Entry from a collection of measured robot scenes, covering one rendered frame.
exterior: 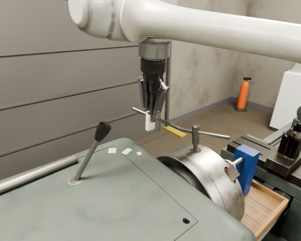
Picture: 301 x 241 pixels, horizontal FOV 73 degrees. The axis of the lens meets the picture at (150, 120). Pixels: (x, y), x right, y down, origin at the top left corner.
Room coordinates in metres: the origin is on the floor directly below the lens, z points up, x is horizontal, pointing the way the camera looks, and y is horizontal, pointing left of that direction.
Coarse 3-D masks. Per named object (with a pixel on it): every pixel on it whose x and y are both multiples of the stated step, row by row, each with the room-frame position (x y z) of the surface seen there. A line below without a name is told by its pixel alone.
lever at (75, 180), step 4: (92, 144) 0.40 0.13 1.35; (96, 144) 0.40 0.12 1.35; (92, 148) 0.40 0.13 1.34; (88, 152) 0.40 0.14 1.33; (92, 152) 0.40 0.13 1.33; (88, 156) 0.39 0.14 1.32; (84, 160) 0.39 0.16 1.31; (88, 160) 0.39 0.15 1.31; (84, 164) 0.39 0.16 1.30; (80, 168) 0.39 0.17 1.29; (84, 168) 0.39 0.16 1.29; (80, 172) 0.39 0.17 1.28; (72, 176) 0.40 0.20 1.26; (76, 176) 0.39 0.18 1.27; (80, 176) 0.39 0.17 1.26; (68, 180) 0.39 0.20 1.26; (72, 180) 0.39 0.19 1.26; (76, 180) 0.39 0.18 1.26; (80, 180) 0.39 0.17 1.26; (72, 184) 0.37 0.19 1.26; (76, 184) 0.37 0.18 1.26
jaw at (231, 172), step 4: (232, 164) 0.53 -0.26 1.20; (224, 168) 0.49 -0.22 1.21; (228, 168) 0.49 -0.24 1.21; (232, 168) 0.51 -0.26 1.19; (228, 172) 0.48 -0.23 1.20; (232, 172) 0.50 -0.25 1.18; (236, 172) 0.51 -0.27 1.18; (228, 176) 0.47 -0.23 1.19; (232, 176) 0.48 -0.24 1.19; (236, 176) 0.50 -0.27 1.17; (232, 180) 0.47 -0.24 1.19
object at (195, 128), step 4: (196, 124) 0.56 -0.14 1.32; (192, 128) 0.55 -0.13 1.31; (196, 128) 0.54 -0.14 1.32; (192, 132) 0.55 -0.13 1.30; (196, 132) 0.54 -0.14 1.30; (192, 136) 0.55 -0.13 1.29; (196, 136) 0.54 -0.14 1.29; (192, 140) 0.55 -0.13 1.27; (196, 140) 0.54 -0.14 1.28; (196, 144) 0.54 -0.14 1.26; (196, 148) 0.54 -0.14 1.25
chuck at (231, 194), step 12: (192, 144) 0.59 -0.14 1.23; (192, 156) 0.51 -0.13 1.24; (204, 156) 0.51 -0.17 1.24; (216, 156) 0.52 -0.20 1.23; (204, 168) 0.47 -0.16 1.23; (216, 168) 0.48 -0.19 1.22; (216, 180) 0.44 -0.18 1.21; (228, 180) 0.45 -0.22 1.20; (228, 192) 0.43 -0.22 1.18; (240, 192) 0.45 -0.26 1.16; (228, 204) 0.41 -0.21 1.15; (240, 204) 0.43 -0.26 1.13; (240, 216) 0.42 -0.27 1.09
